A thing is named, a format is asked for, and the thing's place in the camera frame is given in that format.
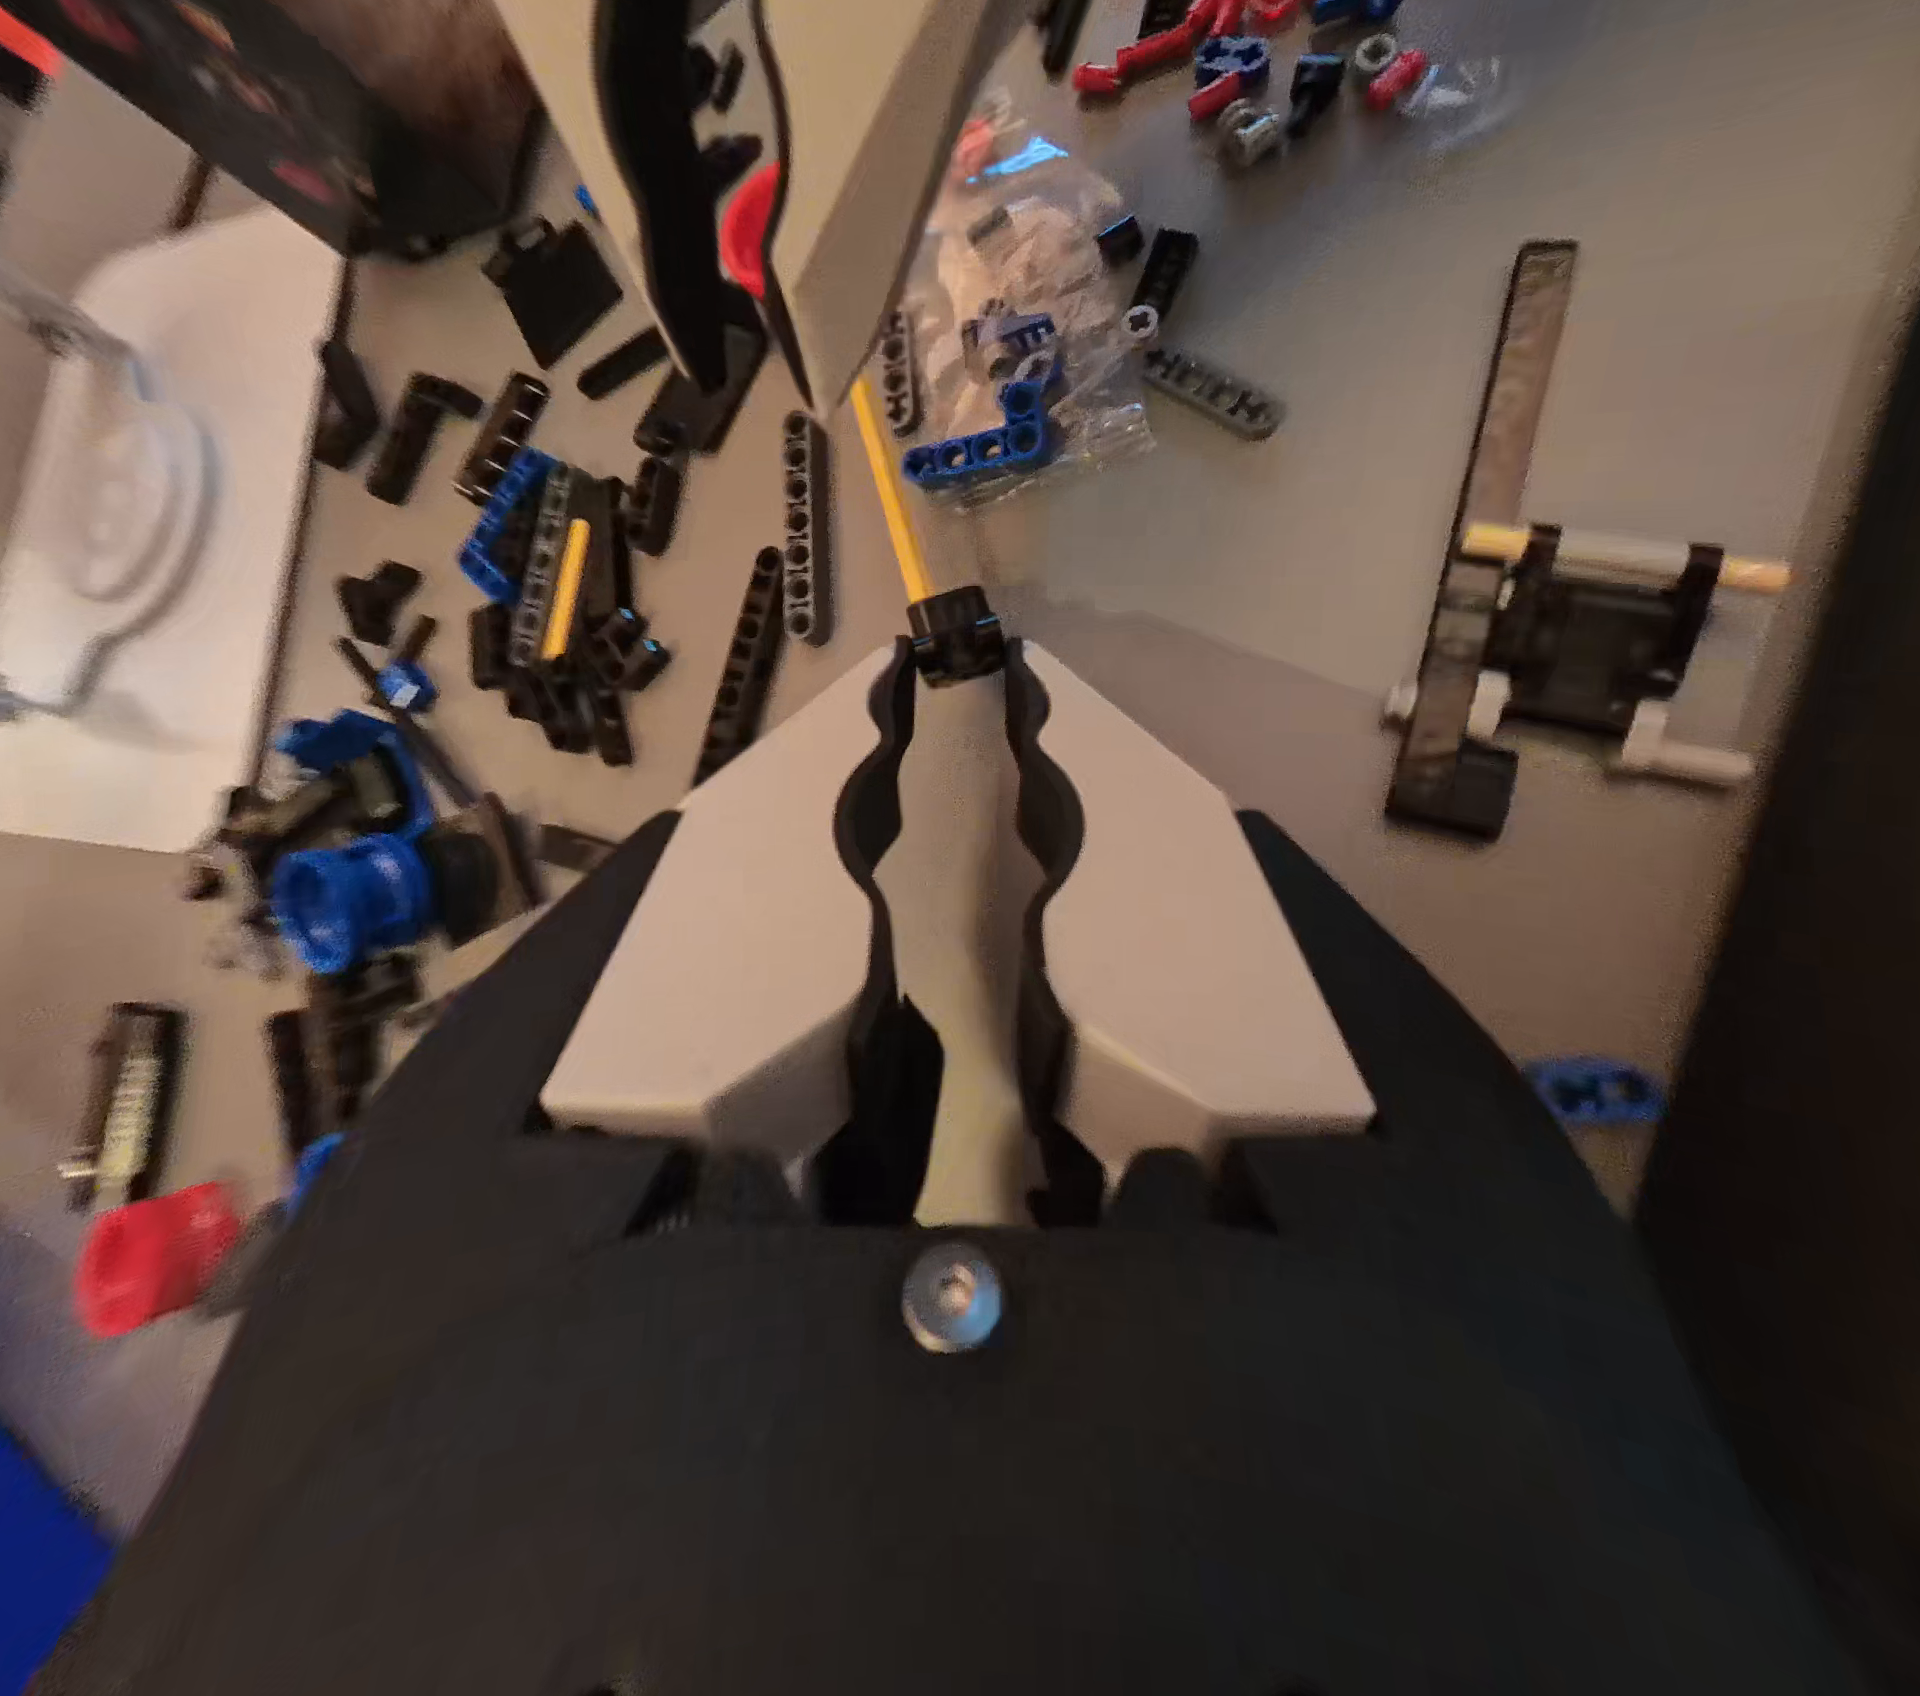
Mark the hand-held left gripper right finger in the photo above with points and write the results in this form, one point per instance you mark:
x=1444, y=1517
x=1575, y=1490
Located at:
x=1201, y=961

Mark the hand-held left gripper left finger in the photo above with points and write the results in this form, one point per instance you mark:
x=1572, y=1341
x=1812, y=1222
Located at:
x=705, y=961

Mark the yellow axle with black connector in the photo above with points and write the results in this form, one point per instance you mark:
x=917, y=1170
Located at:
x=889, y=496

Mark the black beam frame assembly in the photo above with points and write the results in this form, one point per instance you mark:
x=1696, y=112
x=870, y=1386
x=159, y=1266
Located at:
x=1598, y=638

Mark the grey desk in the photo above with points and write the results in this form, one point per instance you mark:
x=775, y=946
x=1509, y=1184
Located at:
x=1350, y=617

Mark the clear bag of parts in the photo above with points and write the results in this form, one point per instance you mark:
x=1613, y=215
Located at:
x=1034, y=226

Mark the red wheel hub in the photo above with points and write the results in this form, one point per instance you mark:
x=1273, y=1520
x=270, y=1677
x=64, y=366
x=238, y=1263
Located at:
x=746, y=240
x=150, y=1260

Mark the pile of black and blue bricks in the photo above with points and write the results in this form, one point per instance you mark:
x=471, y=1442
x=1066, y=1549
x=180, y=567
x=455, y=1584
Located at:
x=579, y=677

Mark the black square panel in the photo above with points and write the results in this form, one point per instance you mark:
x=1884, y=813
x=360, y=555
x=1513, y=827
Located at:
x=555, y=295

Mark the short yellow axle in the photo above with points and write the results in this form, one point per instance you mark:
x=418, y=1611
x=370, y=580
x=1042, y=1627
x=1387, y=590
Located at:
x=566, y=594

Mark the blue angled beam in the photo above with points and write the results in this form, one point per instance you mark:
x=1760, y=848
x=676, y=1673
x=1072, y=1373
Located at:
x=494, y=540
x=974, y=463

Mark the small blue two-hole beam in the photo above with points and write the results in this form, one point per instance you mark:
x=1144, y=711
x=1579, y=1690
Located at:
x=1591, y=1093

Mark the blue curved panel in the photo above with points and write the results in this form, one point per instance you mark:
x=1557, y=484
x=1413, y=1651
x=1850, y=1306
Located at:
x=339, y=750

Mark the short grey beam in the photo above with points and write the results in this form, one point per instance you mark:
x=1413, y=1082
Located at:
x=1215, y=391

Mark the black grooved block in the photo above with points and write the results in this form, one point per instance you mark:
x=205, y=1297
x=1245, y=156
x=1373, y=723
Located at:
x=128, y=1104

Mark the black dotted mat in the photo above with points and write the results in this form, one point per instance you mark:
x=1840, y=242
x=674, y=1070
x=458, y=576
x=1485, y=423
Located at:
x=1801, y=976

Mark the blue storage bin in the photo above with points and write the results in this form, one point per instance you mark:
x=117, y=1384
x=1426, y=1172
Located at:
x=38, y=1576

